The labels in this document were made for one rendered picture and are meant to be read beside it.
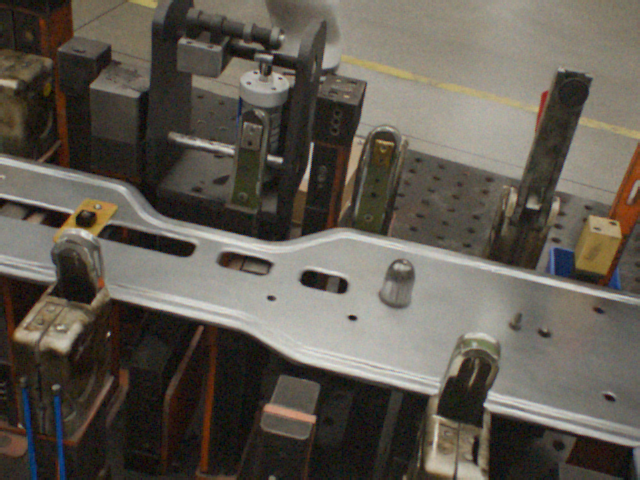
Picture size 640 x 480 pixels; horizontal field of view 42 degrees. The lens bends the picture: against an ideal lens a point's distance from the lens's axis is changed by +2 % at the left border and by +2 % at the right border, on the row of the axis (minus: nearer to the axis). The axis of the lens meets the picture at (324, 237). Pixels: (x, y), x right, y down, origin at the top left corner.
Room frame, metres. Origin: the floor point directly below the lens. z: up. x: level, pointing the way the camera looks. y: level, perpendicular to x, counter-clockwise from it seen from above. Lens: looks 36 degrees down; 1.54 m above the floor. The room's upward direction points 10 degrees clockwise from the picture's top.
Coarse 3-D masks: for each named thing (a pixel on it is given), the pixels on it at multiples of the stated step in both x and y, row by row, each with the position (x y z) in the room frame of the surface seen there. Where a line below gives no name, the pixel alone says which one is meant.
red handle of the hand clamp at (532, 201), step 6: (546, 96) 0.90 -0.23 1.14; (540, 102) 0.90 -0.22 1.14; (540, 108) 0.89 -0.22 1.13; (540, 114) 0.88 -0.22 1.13; (534, 186) 0.80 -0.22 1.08; (540, 186) 0.80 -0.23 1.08; (528, 192) 0.80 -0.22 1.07; (534, 192) 0.80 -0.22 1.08; (540, 192) 0.80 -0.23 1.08; (528, 198) 0.79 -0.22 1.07; (534, 198) 0.79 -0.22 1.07; (540, 198) 0.79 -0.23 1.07; (528, 204) 0.78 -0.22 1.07; (534, 204) 0.78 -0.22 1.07; (540, 204) 0.79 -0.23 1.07; (528, 210) 0.78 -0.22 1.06; (534, 210) 0.78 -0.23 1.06
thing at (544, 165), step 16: (560, 80) 0.80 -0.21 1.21; (576, 80) 0.78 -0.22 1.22; (592, 80) 0.80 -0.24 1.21; (560, 96) 0.78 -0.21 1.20; (576, 96) 0.77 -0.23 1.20; (544, 112) 0.80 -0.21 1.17; (560, 112) 0.81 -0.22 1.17; (576, 112) 0.80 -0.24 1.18; (544, 128) 0.80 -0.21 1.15; (560, 128) 0.80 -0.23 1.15; (544, 144) 0.80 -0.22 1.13; (560, 144) 0.80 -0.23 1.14; (528, 160) 0.80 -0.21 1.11; (544, 160) 0.80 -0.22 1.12; (560, 160) 0.79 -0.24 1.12; (528, 176) 0.79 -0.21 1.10; (544, 176) 0.79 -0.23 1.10; (560, 176) 0.79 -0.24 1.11; (544, 192) 0.79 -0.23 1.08; (544, 208) 0.78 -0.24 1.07
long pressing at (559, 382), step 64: (0, 192) 0.73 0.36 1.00; (64, 192) 0.75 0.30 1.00; (128, 192) 0.77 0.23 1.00; (0, 256) 0.63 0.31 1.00; (128, 256) 0.66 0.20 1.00; (192, 256) 0.67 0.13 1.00; (256, 256) 0.70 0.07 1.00; (320, 256) 0.71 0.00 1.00; (384, 256) 0.73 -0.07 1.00; (448, 256) 0.75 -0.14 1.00; (192, 320) 0.59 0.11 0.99; (256, 320) 0.59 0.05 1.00; (320, 320) 0.61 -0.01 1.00; (384, 320) 0.62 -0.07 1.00; (448, 320) 0.64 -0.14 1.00; (512, 320) 0.66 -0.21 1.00; (576, 320) 0.68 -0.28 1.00; (384, 384) 0.54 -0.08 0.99; (512, 384) 0.57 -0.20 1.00; (576, 384) 0.58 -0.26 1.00
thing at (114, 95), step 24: (120, 72) 0.91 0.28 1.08; (144, 72) 0.93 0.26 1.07; (96, 96) 0.86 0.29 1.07; (120, 96) 0.86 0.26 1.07; (144, 96) 0.87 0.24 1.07; (96, 120) 0.86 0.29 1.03; (120, 120) 0.86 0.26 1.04; (144, 120) 0.88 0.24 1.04; (96, 144) 0.86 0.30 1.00; (120, 144) 0.86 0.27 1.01; (144, 144) 0.87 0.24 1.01; (96, 168) 0.86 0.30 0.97; (120, 168) 0.86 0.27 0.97; (144, 168) 0.87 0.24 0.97; (144, 192) 0.88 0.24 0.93; (144, 240) 0.88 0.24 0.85; (120, 312) 0.86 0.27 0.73; (144, 312) 0.87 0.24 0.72; (144, 336) 0.85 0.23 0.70
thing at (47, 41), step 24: (0, 0) 1.02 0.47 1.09; (24, 0) 1.01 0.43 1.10; (48, 0) 1.01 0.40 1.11; (0, 24) 1.02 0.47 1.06; (24, 24) 1.02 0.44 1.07; (48, 24) 1.02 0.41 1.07; (72, 24) 1.08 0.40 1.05; (0, 48) 1.02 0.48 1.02; (24, 48) 1.02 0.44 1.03; (48, 48) 1.02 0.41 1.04
